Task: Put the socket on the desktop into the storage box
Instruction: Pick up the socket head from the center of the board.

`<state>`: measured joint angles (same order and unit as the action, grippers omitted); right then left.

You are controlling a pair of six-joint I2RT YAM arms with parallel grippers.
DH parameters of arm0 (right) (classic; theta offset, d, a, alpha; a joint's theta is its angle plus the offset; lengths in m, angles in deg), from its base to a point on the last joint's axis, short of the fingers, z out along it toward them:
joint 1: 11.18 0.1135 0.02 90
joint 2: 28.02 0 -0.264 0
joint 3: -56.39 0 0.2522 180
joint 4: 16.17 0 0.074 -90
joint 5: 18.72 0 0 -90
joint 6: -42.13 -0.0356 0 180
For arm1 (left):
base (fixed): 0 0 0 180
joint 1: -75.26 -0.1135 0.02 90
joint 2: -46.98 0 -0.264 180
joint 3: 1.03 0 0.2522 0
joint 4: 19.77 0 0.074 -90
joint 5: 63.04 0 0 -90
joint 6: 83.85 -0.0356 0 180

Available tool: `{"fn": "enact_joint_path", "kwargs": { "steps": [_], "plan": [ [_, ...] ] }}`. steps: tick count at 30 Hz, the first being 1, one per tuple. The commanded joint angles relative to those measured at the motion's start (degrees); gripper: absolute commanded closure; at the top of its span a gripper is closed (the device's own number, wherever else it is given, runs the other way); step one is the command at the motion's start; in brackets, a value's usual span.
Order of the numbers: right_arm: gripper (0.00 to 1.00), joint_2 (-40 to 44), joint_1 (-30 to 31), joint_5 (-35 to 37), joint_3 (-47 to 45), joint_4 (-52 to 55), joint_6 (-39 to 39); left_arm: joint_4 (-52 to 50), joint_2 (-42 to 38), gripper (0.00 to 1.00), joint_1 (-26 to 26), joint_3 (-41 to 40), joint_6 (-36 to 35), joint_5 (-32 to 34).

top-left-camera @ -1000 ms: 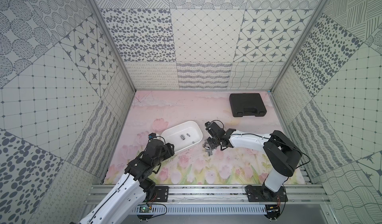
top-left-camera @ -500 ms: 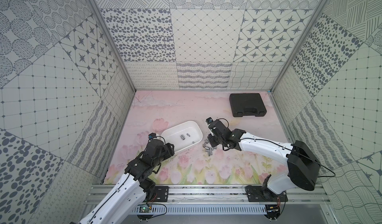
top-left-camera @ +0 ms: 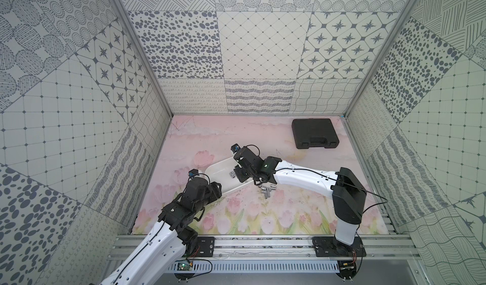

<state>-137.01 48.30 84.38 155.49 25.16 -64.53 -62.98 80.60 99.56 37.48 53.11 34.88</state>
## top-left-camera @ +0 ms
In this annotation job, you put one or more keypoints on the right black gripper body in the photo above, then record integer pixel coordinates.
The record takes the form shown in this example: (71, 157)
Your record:
(243, 174)

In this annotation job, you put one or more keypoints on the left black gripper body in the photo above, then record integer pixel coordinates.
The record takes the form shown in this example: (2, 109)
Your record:
(212, 190)

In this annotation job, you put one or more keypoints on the white plastic storage box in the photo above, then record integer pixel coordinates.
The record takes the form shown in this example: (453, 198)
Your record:
(220, 173)

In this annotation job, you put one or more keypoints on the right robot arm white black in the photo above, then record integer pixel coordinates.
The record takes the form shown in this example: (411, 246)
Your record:
(342, 187)

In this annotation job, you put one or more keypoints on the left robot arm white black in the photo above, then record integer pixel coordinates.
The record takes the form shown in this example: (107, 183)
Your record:
(171, 237)

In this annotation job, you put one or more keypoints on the chrome socket pile front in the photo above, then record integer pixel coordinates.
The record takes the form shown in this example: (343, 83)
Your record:
(267, 190)

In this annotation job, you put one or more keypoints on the small circuit board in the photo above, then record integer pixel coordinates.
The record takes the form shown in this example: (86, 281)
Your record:
(184, 266)

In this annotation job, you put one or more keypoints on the black plastic tool case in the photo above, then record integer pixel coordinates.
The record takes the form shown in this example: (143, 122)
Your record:
(314, 133)

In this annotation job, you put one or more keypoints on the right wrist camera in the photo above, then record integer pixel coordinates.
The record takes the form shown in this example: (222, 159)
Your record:
(235, 148)

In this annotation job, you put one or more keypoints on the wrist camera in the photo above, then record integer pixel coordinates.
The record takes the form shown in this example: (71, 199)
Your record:
(235, 148)
(193, 173)

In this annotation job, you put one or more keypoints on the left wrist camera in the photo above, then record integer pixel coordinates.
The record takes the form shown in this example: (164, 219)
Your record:
(193, 173)

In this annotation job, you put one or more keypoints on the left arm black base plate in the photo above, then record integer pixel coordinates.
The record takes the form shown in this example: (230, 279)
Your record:
(200, 247)

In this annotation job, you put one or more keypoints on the white slotted cable duct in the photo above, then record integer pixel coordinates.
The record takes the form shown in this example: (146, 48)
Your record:
(259, 266)

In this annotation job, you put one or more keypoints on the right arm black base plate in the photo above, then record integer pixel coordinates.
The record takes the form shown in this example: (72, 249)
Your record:
(327, 246)

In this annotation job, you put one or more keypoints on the aluminium mounting rail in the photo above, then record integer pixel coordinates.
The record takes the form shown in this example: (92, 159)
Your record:
(377, 247)

